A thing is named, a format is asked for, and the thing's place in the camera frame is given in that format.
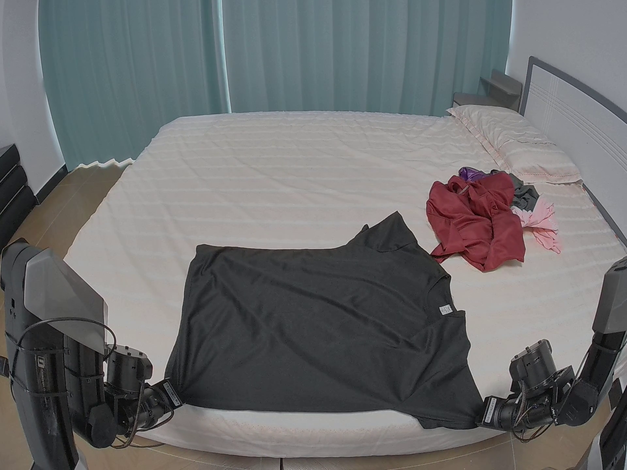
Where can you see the dark red garment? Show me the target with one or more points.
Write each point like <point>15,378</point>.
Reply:
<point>465,223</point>

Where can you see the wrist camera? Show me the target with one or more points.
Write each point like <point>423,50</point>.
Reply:
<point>172,394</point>
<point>489,412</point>

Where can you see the grey bedside table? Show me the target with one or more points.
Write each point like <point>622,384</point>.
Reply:
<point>485,99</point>

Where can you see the black chest of drawers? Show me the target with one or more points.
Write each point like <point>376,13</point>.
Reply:
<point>12,184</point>

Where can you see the blue-green curtain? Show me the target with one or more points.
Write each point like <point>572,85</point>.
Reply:
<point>132,66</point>
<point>367,42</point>

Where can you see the grey garment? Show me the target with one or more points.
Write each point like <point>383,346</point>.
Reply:
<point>525,195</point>

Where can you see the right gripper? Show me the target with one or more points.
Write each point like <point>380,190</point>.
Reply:
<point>509,413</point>

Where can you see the pink garment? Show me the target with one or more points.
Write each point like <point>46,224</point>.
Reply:
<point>541,223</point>

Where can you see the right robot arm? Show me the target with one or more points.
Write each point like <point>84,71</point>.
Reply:
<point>612,301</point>

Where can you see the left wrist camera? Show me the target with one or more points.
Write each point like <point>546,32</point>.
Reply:
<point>172,394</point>

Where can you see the bed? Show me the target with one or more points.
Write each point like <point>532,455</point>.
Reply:
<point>294,164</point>

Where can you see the cream pillow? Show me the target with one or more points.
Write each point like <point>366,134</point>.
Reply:
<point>519,142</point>

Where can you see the purple garment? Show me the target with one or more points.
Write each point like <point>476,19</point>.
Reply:
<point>471,174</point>

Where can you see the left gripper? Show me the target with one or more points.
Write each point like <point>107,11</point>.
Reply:
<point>154,407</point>

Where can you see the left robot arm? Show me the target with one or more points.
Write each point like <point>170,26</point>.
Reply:
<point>54,287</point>

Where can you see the black T-shirt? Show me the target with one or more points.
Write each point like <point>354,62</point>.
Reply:
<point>313,321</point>

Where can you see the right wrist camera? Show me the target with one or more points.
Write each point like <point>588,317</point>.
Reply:
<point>489,412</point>

